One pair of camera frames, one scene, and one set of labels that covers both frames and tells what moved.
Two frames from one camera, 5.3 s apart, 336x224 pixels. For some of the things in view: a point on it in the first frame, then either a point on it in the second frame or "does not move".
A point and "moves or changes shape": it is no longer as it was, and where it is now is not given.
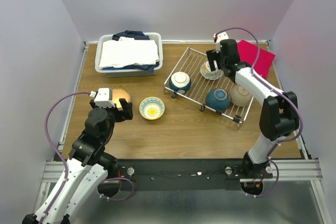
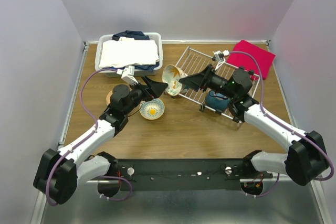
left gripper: x=126 y=114 → x=154 y=89
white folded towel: x=126 y=51 does not move
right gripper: x=212 y=55 → x=201 y=80
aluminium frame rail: x=59 y=158 does not move
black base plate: x=188 y=171 does not move
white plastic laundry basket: x=131 y=72 does not move
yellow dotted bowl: x=151 y=108 does not move
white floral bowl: x=206 y=72 moves or changes shape
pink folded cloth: x=248 y=53 does not move
